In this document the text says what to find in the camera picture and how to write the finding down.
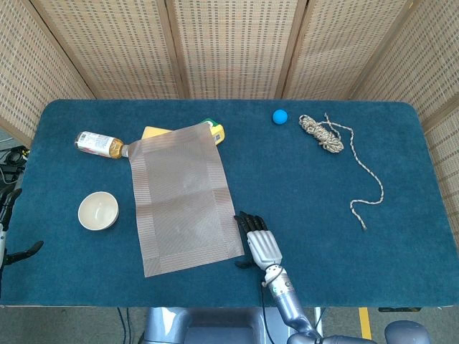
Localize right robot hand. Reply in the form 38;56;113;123
233;211;283;270

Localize bamboo folding screen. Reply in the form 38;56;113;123
0;0;459;207

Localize blue carpet table cover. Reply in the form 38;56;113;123
0;99;453;308

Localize cream bowl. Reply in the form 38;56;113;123
77;191;120;231

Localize yellow green lidded container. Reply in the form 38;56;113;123
200;118;226;146

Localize yellow sponge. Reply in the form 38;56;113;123
141;125;172;140

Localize metal table leg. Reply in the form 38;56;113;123
313;307;326;340

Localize speckled rope bundle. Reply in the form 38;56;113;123
298;113;385;231

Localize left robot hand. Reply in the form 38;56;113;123
0;188;44;267

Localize gray woven placemat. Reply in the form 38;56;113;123
126;123;246;278

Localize blue-gray robot base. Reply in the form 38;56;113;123
141;307;301;344

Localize black equipment with cables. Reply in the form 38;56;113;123
0;145;30;193

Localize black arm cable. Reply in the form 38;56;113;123
260;268;286;310

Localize plastic tea bottle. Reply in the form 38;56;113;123
74;130;131;159

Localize dark cables under table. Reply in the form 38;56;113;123
116;307;133;344

